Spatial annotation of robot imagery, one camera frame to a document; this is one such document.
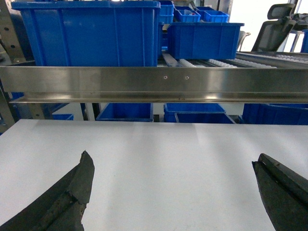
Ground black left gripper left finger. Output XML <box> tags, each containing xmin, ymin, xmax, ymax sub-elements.
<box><xmin>0</xmin><ymin>151</ymin><xmax>95</xmax><ymax>231</ymax></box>

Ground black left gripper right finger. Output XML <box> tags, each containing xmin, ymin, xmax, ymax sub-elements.
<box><xmin>252</xmin><ymin>154</ymin><xmax>308</xmax><ymax>231</ymax></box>

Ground blue bin lower right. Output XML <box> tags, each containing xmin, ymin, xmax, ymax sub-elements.
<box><xmin>242</xmin><ymin>103</ymin><xmax>308</xmax><ymax>125</ymax></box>

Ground blue bin lower left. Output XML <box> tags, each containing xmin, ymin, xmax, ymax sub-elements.
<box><xmin>96</xmin><ymin>103</ymin><xmax>154</xmax><ymax>122</ymax></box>

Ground blue bin lower middle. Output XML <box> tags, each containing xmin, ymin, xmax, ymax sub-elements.
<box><xmin>164</xmin><ymin>103</ymin><xmax>235</xmax><ymax>124</ymax></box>

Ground grey mesh office chair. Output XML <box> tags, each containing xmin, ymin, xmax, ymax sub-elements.
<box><xmin>252</xmin><ymin>3</ymin><xmax>308</xmax><ymax>52</ymax></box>

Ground large blue plastic crate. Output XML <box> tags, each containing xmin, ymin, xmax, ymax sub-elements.
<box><xmin>12</xmin><ymin>0</ymin><xmax>161</xmax><ymax>67</ymax></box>

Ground medium blue plastic bin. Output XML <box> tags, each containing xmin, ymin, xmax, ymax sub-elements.
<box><xmin>167</xmin><ymin>22</ymin><xmax>244</xmax><ymax>60</ymax></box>

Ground small blue background bin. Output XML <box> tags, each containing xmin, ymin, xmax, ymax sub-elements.
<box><xmin>203</xmin><ymin>11</ymin><xmax>229</xmax><ymax>23</ymax></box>

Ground small blue bin with item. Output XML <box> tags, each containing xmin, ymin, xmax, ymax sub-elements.
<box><xmin>174</xmin><ymin>9</ymin><xmax>201</xmax><ymax>23</ymax></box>

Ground stainless steel shelf rail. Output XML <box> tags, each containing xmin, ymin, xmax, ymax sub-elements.
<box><xmin>0</xmin><ymin>66</ymin><xmax>308</xmax><ymax>103</ymax></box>

